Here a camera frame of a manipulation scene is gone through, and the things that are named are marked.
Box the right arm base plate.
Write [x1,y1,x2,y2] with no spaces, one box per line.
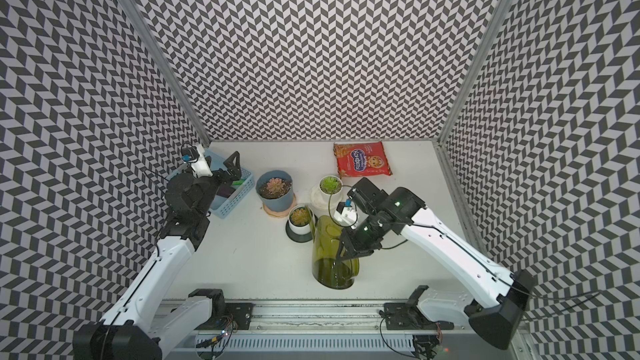
[379,303,454,331]

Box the purple toy eggplant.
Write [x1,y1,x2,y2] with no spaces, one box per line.
[217,185,236,198]

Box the white pot yellow-green succulent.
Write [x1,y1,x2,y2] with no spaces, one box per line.
[288,205,314,236]

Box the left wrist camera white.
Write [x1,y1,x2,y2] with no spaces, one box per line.
[180,143,213,178]

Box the corner aluminium post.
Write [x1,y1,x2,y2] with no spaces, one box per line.
[118,0,212,146]
[437,0,514,145]

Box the white pot green succulent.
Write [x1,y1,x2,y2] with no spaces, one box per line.
[318,175,343,205]

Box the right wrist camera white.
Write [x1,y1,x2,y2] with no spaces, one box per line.
[333,199,358,227]

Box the red cookie snack bag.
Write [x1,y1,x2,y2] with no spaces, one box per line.
[333,142,393,178]

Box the left corner aluminium post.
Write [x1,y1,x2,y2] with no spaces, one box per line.
[118,0,212,146]

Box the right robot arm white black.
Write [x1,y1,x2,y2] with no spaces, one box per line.
[337,178,537,350]

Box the blue pot pink succulent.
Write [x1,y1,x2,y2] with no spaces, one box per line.
[256,170,294,202]

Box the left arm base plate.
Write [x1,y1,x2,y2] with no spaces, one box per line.
[195,302,254,331]

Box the green transparent watering can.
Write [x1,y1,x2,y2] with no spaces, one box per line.
[312,215,360,290]

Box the round cork coaster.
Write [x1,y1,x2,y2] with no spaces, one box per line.
[263,194,297,218]

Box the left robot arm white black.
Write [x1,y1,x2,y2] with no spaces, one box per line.
[73,151,242,359]

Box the aluminium front rail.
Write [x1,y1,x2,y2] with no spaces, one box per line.
[149,299,531,336]

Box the light blue plastic basket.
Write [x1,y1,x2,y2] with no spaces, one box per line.
[167,148,256,219]

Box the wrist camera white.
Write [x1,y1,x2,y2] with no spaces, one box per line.
[180,143,213,178]
[333,199,358,227]

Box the white round saucer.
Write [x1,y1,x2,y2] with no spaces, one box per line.
[310,185,343,213]

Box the dark round saucer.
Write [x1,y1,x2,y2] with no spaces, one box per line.
[285,215,318,243]

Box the right corner aluminium post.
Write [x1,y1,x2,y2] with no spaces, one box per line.
[437,0,514,145]

